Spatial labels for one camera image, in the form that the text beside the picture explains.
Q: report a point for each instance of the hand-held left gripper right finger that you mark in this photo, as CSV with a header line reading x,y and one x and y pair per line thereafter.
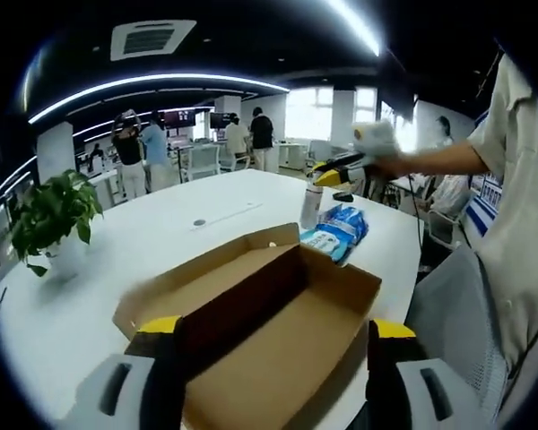
x,y
385,385

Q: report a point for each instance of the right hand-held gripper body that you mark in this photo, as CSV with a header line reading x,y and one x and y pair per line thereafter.
x,y
376,141

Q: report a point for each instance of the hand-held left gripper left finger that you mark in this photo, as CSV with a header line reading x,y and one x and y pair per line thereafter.
x,y
161,385

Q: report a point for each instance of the white pump bottle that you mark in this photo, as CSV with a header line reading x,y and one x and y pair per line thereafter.
x,y
310,206

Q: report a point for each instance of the blue clear-window soft pack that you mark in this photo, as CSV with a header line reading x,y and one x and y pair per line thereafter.
x,y
347,219

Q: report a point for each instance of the blue white-label wipes pack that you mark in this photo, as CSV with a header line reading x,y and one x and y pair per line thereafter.
x,y
332,246

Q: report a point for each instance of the brown cardboard shoe box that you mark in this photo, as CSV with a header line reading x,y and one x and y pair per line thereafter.
x,y
287,358

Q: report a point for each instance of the black computer mouse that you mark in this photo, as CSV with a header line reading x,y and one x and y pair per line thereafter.
x,y
343,196

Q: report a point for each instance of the grey mesh office chair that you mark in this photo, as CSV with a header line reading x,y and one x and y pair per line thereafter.
x,y
457,304

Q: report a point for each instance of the white plant pot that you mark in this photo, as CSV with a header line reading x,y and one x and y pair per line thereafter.
x,y
67,260

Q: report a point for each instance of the green leafy plant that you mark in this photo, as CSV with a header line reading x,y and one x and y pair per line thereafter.
x,y
49,215

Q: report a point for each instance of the long ceiling light strip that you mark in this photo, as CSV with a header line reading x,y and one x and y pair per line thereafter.
x,y
139,83

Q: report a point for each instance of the ceiling air conditioner vent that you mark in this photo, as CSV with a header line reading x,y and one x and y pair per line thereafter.
x,y
152,40

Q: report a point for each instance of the wall display screen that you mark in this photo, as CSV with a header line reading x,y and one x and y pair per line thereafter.
x,y
179,118

